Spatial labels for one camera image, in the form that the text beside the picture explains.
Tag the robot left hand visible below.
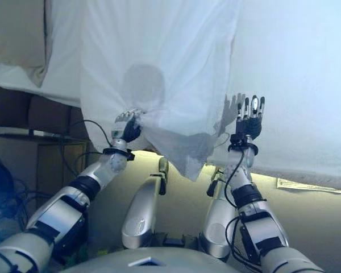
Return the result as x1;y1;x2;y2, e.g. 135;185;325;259
111;107;144;143

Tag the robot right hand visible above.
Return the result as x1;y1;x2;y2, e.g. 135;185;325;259
235;95;266;142

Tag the white duvet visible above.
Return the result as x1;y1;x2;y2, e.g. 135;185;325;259
79;0;341;186

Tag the white bed sheet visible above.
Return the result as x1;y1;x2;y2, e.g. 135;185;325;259
0;0;105;108

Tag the wooden nightstand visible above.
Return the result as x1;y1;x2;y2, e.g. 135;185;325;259
0;127;89;200

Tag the printed paper sheet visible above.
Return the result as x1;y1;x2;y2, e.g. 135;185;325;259
276;177;341;196

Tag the robot left leg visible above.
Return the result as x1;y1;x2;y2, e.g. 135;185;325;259
121;158;170;250

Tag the robot leg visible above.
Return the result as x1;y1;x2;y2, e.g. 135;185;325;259
121;158;170;250
200;167;240;260

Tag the robot right leg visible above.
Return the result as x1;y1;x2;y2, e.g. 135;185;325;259
200;167;240;260

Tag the green potted plant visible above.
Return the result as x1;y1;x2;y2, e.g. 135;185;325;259
70;243;109;261

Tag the large beige pillow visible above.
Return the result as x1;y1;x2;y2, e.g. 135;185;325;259
0;0;53;88

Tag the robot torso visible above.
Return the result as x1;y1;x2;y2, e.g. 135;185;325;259
61;246;263;273

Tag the black cable bundle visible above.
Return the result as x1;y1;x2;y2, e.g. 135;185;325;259
0;161;30;237

